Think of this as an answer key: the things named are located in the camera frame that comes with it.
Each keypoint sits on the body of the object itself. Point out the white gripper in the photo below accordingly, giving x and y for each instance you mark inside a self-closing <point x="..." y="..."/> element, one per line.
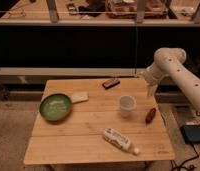
<point x="153" y="76"/>

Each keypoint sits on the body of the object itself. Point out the white ceramic cup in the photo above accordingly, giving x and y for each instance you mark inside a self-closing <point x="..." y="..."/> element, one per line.
<point x="126" y="105"/>

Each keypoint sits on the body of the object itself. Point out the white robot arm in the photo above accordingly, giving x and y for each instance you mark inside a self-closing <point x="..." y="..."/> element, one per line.
<point x="169" y="61"/>

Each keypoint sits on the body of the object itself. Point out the brown sausage toy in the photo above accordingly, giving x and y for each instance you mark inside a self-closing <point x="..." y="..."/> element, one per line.
<point x="150" y="116"/>

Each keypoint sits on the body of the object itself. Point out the dark brown rectangular block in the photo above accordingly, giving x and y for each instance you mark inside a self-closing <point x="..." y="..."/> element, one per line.
<point x="110" y="83"/>

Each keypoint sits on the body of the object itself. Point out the wooden table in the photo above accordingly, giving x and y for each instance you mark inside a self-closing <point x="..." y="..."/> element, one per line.
<point x="78" y="139"/>

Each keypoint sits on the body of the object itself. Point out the black foot pedal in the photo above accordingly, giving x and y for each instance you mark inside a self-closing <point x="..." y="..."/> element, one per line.
<point x="191" y="133"/>

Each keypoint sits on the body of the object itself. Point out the plastic food tray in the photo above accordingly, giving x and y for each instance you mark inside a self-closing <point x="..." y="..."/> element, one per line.
<point x="128" y="9"/>

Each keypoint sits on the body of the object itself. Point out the green frying pan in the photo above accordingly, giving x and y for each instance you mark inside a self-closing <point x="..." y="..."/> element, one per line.
<point x="58" y="106"/>

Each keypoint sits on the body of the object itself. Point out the dark phone on shelf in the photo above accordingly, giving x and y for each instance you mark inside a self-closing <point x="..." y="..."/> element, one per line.
<point x="72" y="9"/>

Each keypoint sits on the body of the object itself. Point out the eyeglasses on shelf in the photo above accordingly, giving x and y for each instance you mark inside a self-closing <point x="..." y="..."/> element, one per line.
<point x="16" y="14"/>

